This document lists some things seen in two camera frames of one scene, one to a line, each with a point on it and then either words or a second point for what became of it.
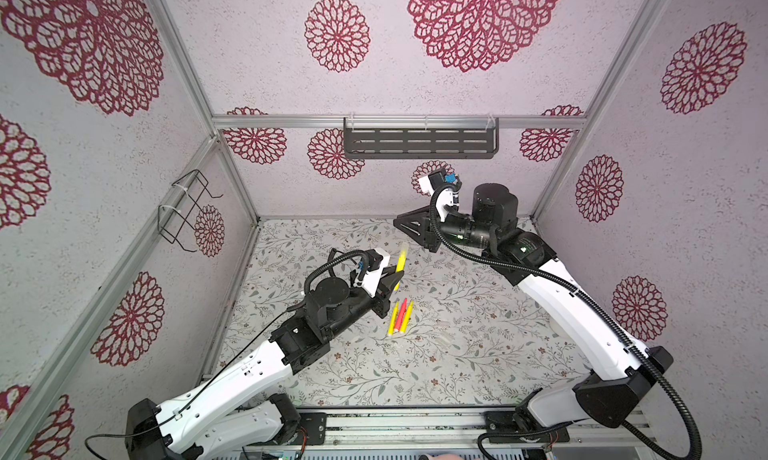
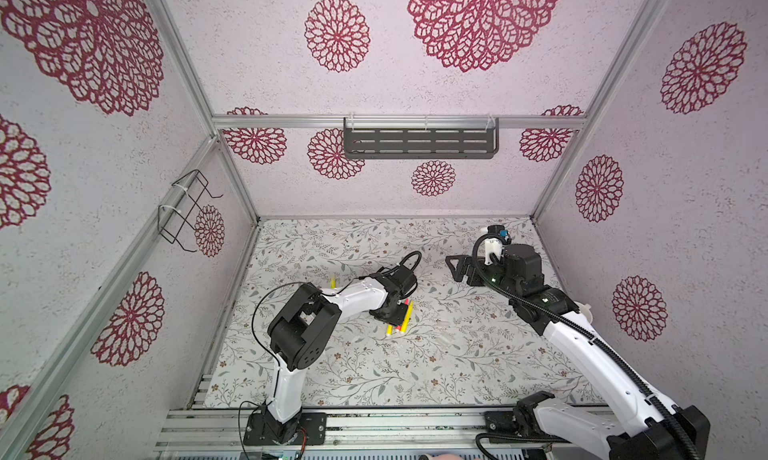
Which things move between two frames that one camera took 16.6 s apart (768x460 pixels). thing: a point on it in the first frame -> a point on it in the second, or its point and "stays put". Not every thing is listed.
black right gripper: x=429 y=238 -> x=474 y=279
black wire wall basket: x=176 y=216 stays put
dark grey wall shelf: x=413 y=138 stays put
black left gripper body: x=359 y=305 -> x=393 y=317
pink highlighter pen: x=401 y=314 stays put
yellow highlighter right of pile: x=407 y=317 stays put
